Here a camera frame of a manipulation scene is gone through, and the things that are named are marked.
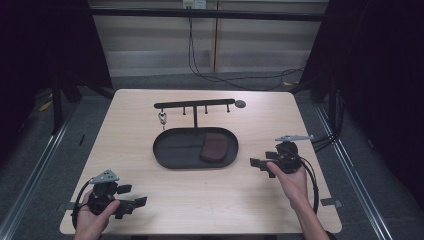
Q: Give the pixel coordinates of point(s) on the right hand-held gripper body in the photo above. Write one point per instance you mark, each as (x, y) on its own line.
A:
(288, 156)

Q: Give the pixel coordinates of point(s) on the black horizontal frame bar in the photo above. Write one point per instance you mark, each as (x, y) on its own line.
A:
(206, 14)

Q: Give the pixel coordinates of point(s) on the grey tape piece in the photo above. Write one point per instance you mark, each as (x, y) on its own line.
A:
(331, 202)

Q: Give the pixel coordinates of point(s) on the person's left hand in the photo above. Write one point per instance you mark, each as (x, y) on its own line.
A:
(90, 223)

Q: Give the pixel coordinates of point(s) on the black key stand with tray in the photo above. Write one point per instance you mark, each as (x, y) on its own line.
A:
(176, 148)

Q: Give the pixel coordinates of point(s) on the white wall outlet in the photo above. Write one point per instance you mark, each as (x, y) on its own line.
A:
(194, 4)

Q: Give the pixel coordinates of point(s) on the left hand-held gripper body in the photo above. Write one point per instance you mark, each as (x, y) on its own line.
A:
(101, 193)

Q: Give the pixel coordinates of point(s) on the brown zip pouch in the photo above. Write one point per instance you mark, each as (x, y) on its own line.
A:
(214, 148)

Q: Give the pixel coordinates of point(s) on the black curtain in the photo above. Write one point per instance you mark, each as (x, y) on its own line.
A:
(376, 83)
(40, 43)

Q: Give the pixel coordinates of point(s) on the person's right hand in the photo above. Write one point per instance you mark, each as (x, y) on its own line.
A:
(295, 188)

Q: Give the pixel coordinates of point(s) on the metal floor rail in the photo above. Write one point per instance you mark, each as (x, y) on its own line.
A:
(30, 186)
(353, 180)

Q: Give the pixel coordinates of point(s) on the yellow floor scrap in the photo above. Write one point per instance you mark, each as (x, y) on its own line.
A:
(45, 106)

